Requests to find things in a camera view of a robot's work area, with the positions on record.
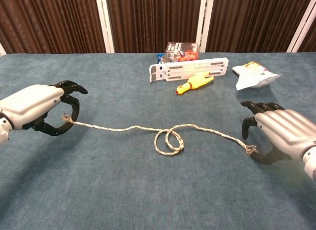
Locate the brown curtain panel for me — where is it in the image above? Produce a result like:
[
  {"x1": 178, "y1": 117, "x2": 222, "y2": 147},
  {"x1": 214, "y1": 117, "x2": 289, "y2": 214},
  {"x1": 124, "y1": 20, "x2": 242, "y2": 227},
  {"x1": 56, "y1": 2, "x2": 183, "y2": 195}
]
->
[
  {"x1": 206, "y1": 0, "x2": 314, "y2": 53},
  {"x1": 105, "y1": 0, "x2": 205, "y2": 54},
  {"x1": 0, "y1": 0, "x2": 107, "y2": 54}
]

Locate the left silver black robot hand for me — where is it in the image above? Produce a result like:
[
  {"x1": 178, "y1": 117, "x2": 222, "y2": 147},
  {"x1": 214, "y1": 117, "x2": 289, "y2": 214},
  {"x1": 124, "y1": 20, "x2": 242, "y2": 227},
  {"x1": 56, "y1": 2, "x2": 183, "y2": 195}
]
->
[{"x1": 0, "y1": 80, "x2": 89, "y2": 137}]

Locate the yellow rubber chicken toy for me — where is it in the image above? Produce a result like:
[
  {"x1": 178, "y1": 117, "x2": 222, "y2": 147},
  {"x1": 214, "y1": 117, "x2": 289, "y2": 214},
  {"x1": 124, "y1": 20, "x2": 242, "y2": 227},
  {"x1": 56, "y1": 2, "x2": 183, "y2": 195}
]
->
[{"x1": 175, "y1": 72, "x2": 215, "y2": 95}]

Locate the dark printed toy box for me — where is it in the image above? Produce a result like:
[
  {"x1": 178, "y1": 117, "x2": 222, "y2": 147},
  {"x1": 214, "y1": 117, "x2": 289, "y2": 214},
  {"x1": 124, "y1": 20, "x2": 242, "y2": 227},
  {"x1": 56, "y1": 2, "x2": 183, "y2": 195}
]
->
[{"x1": 164, "y1": 41, "x2": 199, "y2": 63}]

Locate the white folding stand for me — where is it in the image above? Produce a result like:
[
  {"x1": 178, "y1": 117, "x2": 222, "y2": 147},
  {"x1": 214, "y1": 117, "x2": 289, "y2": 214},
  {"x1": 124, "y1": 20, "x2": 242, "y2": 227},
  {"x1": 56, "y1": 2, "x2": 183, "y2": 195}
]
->
[{"x1": 149, "y1": 57, "x2": 228, "y2": 84}]

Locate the white snack bag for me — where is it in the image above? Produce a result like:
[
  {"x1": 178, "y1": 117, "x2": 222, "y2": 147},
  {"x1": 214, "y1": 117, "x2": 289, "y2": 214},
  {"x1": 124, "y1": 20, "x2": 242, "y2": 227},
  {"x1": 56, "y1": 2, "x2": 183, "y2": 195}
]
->
[{"x1": 232, "y1": 61, "x2": 282, "y2": 91}]

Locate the beige braided rope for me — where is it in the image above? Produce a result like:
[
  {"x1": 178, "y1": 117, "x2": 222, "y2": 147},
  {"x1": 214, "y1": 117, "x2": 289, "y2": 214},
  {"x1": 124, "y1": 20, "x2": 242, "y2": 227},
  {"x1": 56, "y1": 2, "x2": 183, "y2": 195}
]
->
[{"x1": 61, "y1": 114, "x2": 259, "y2": 156}]

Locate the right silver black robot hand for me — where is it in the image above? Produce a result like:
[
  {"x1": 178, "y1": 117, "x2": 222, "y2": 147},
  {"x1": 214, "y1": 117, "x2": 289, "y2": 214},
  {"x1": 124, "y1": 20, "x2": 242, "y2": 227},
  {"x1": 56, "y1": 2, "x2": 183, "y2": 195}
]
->
[{"x1": 240, "y1": 100, "x2": 316, "y2": 165}]

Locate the blue felt table cover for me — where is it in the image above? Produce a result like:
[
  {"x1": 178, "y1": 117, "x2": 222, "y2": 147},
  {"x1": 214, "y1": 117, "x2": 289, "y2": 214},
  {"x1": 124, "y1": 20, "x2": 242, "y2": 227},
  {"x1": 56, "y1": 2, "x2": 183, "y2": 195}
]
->
[{"x1": 0, "y1": 52, "x2": 316, "y2": 230}]

